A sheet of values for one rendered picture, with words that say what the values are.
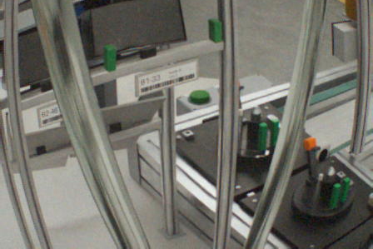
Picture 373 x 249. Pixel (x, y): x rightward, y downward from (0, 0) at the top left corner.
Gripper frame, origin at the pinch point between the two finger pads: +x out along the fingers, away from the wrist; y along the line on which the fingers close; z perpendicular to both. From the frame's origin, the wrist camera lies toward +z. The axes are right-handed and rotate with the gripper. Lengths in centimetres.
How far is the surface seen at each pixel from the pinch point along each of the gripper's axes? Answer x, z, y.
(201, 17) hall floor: -230, -179, 155
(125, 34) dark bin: 20.5, 12.2, -4.0
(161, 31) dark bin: 21.2, 12.1, 0.9
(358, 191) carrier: 37, -19, 39
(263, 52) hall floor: -174, -165, 163
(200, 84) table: -30, -47, 39
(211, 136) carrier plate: 4.2, -27.5, 22.5
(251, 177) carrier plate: 19.6, -23.7, 22.6
